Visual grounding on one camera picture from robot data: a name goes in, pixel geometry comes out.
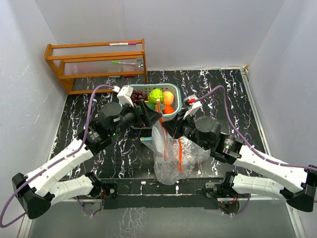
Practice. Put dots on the pink white marker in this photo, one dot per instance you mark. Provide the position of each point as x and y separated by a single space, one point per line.
123 44

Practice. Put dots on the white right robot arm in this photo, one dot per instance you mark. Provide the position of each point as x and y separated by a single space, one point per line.
296 186

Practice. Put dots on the wooden rack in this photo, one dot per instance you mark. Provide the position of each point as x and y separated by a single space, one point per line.
90 60

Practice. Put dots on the black metal base rail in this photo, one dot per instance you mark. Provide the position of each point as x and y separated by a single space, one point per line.
149 193

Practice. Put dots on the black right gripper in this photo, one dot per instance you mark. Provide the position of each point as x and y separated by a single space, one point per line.
174 127

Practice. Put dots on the clear zip top bag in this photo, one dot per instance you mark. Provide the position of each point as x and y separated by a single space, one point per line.
174 159

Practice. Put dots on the orange peach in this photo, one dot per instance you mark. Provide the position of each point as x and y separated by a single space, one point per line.
168 98

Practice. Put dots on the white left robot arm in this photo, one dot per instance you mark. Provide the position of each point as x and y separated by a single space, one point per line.
38 190

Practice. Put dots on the green custard apple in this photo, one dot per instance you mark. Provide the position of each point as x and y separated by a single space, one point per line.
156 95

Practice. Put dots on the teal plastic basket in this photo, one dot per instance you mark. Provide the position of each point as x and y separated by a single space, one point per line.
168 111

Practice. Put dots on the green white marker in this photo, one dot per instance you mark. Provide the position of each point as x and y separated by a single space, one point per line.
125 63

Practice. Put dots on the dark red grapes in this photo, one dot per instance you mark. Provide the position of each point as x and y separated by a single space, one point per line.
138 95

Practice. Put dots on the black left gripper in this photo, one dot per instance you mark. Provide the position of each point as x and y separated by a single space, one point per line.
149 116

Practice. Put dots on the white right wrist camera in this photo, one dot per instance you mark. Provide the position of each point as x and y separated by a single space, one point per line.
192 104

